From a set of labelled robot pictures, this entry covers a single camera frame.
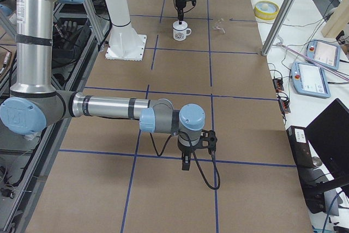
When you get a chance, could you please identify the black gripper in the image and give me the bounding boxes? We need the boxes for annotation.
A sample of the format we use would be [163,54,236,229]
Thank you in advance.
[175,0,186,25]
[177,141,197,171]

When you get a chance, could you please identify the white cup lid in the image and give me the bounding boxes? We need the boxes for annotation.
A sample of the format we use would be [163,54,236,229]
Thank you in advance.
[172,20,188,31]

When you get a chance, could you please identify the white enamel cup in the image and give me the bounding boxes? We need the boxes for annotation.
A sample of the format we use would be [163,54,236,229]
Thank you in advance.
[172,27,191,41]

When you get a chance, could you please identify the yellow tape roll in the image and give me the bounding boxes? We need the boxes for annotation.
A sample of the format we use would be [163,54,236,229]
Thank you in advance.
[254,1,280,21]

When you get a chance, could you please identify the orange relay board near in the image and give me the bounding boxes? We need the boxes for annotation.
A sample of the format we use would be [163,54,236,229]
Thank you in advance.
[278,97,291,114]

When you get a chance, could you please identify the orange relay board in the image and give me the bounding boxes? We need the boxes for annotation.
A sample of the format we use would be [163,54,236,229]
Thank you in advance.
[272,77,284,93]
[278,97,291,114]

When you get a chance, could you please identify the black desktop box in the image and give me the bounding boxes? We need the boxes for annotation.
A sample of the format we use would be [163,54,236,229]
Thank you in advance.
[286,126,314,169]

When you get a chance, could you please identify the orange relay board far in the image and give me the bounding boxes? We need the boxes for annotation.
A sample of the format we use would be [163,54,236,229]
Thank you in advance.
[272,77,284,93]

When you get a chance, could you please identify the near teach pendant tablet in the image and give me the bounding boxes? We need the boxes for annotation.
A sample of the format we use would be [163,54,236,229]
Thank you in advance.
[291,62,331,98]

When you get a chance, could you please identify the teach pendant tablet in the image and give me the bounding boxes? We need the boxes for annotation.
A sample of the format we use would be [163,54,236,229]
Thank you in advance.
[306,39,340,70]
[291,62,331,98]

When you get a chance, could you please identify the black monitor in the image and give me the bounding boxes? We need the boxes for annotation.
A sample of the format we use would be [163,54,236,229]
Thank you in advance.
[305,98,348,195]

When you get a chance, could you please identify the far teach pendant tablet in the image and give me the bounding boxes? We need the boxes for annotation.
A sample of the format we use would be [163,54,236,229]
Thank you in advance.
[306,39,340,70]

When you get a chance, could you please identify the wooden beam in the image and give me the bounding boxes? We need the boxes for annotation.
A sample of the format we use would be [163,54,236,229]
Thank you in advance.
[321,0,349,38]

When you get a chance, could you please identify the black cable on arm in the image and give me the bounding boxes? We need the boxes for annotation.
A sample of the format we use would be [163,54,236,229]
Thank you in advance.
[149,130,221,190]

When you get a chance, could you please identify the white pedestal column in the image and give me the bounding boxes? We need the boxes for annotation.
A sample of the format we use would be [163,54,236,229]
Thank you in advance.
[105,0,147,61]

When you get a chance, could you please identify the aluminium frame post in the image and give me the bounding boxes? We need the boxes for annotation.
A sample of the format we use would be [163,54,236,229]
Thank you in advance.
[261,0,295,56]

